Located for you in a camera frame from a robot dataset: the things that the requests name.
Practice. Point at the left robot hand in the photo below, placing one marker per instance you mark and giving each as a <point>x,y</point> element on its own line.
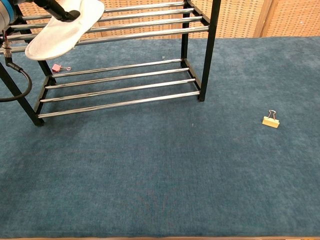
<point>60,12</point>

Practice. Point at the white slipper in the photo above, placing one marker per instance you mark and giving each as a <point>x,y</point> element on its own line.
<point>62,37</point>

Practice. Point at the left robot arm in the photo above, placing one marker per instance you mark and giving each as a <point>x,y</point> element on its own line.
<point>6,12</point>

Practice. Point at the black chrome-bar shoe rack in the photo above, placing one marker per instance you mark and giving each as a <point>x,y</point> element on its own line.
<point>212,37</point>

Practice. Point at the pink binder clip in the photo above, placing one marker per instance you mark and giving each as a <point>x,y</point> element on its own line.
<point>56,67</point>

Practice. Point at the woven bamboo folding screen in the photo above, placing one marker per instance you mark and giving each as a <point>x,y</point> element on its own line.
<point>240,17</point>

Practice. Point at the blue carpet table cover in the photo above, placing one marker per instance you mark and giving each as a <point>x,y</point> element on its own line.
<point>175,162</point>

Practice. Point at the yellow binder clip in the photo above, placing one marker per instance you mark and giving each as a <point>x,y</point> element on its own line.
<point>270,122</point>

